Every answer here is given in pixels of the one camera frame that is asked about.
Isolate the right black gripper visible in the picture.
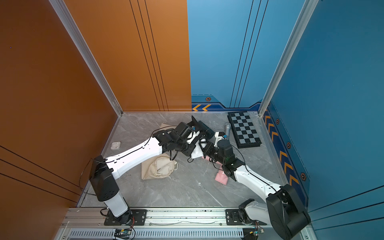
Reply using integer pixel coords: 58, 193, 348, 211
198, 141, 227, 166

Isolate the black drawstring pouch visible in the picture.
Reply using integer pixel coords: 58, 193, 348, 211
179, 115, 208, 163

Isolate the white hair dryer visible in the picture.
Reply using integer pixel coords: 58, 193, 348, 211
191, 143, 204, 159

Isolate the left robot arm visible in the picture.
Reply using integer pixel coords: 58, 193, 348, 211
90, 127, 205, 226

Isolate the black hair dryer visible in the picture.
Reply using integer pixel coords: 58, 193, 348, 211
196, 121, 215, 140

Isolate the pink hair dryer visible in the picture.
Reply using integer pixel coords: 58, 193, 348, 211
215, 165, 229, 185

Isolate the grey microphone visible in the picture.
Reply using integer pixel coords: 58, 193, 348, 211
224, 123, 232, 140

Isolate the folded checkered chess board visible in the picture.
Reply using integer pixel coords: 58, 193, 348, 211
228, 112, 262, 149

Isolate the white earbuds case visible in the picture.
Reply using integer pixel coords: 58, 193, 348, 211
111, 142, 121, 150

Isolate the right green circuit board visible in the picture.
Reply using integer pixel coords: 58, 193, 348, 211
241, 228, 265, 240

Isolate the green circuit board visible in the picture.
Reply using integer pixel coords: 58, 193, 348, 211
113, 229, 134, 240
241, 228, 265, 240

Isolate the left green circuit board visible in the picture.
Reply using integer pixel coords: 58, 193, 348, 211
113, 229, 134, 240

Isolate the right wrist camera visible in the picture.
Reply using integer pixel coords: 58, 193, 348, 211
214, 132, 228, 148

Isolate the beige printed drawstring pouch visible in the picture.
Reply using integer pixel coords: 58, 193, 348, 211
159, 124, 178, 134

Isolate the beige crumpled drawstring pouch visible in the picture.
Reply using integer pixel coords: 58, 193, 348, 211
141, 154, 178, 180

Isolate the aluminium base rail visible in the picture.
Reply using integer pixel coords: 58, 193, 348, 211
55, 207, 281, 240

